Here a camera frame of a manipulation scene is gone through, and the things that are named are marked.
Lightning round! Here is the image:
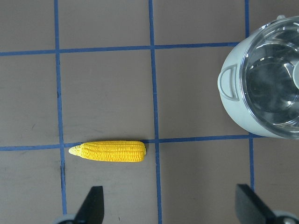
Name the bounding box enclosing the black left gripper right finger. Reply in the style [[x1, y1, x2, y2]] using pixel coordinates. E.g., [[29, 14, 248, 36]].
[[235, 184, 277, 224]]

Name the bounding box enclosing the pale green steel pot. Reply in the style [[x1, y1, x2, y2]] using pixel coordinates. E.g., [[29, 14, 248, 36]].
[[217, 15, 286, 138]]

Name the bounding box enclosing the yellow corn cob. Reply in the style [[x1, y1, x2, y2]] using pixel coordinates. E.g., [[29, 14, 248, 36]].
[[68, 140, 146, 162]]

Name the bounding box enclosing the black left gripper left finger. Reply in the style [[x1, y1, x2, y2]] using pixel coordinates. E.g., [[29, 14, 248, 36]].
[[73, 186, 104, 224]]

